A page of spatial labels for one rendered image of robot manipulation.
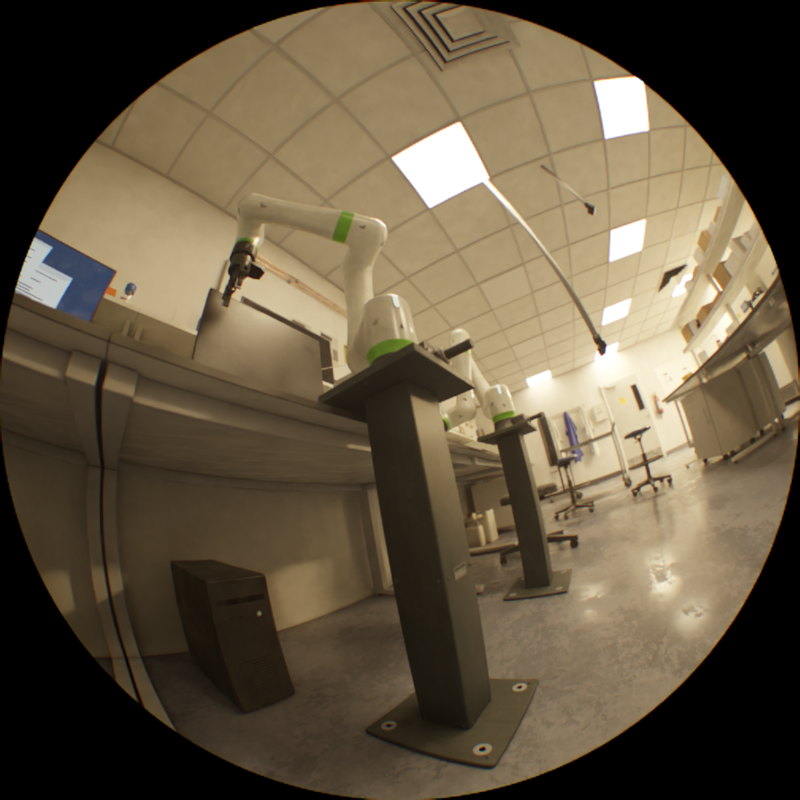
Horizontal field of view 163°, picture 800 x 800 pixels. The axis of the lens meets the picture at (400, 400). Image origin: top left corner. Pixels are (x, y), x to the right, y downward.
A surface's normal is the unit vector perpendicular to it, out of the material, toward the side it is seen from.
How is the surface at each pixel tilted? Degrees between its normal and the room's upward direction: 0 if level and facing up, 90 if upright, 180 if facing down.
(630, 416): 90
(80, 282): 86
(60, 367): 90
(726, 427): 90
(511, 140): 180
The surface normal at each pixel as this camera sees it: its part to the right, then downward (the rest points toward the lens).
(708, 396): -0.54, -0.24
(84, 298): 0.86, -0.37
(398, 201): 0.17, 0.91
